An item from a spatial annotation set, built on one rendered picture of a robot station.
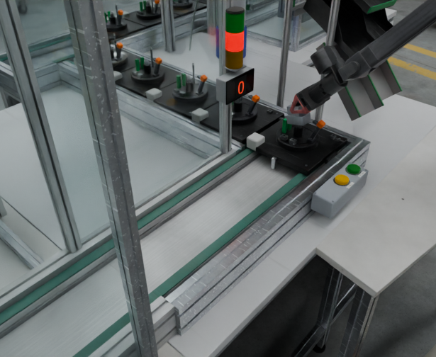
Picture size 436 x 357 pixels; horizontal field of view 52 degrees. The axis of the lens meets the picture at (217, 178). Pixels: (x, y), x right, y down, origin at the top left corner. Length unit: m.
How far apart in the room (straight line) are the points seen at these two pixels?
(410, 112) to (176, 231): 1.17
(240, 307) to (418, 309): 1.38
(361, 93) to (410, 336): 1.14
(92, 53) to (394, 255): 1.02
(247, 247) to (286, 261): 0.16
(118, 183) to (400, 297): 1.93
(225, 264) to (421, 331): 1.38
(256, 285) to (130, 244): 0.54
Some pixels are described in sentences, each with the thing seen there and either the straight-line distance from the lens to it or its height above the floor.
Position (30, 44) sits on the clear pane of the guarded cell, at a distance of 0.52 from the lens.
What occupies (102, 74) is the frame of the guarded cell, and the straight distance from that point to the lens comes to 0.57.
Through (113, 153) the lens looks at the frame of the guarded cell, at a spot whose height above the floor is 1.45.
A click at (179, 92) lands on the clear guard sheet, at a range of 1.21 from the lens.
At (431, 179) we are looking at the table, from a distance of 1.66.
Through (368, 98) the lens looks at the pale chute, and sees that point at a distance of 1.72.
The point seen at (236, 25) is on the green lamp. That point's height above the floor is 1.38.
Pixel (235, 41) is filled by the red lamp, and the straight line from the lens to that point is 1.25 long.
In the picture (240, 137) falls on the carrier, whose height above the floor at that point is 0.97.
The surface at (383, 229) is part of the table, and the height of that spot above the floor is 0.86.
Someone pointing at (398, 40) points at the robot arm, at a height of 1.36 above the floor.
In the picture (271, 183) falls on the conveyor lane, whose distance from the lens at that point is 1.41.
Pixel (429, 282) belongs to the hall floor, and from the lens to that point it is 2.53.
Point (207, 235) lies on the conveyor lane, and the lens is 1.23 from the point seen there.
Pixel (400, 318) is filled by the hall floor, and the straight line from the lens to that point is 2.33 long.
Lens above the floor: 1.78
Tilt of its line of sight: 38 degrees down
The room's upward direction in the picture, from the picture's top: straight up
